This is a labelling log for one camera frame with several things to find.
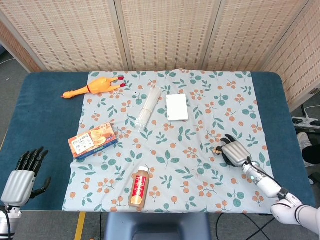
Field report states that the blue table cover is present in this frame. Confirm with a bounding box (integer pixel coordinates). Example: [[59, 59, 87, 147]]
[[0, 71, 316, 213]]

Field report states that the orange blue cookie box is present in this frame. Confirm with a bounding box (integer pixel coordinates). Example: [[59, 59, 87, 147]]
[[67, 122, 120, 161]]

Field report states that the flat white box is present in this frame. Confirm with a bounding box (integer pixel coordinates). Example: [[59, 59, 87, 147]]
[[165, 93, 189, 123]]

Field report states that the white shoe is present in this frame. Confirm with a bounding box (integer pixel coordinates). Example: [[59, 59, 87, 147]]
[[296, 132, 313, 151]]

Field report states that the woven bamboo screen panel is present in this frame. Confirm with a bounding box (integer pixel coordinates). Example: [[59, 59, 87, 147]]
[[0, 14, 42, 74], [114, 0, 222, 72], [262, 0, 320, 112], [202, 0, 312, 73], [0, 0, 127, 73]]

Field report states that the yellow floor tape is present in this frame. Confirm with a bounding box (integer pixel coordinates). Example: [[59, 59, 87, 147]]
[[74, 211, 86, 240]]

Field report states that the floral printed tablecloth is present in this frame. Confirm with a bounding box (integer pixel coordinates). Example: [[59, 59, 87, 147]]
[[61, 69, 273, 214]]

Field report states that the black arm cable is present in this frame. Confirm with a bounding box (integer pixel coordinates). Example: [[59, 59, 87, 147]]
[[244, 156, 285, 189]]

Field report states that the bundle of clear straws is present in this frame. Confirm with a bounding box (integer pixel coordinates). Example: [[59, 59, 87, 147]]
[[135, 86, 162, 131]]

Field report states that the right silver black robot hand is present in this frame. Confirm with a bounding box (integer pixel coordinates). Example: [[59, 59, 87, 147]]
[[212, 134, 253, 168]]

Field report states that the white stand base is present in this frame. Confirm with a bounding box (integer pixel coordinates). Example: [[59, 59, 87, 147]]
[[291, 116, 320, 130]]

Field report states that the orange rubber chicken toy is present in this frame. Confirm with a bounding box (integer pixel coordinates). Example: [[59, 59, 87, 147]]
[[61, 76, 126, 100]]

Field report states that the brown drink bottle red label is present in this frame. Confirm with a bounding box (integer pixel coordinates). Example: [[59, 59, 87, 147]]
[[127, 166, 149, 208]]

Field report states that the black floor cable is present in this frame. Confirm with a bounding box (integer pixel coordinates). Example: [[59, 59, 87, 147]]
[[215, 212, 277, 240]]

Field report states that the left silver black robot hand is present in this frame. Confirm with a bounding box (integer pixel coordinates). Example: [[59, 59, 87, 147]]
[[0, 146, 52, 207]]

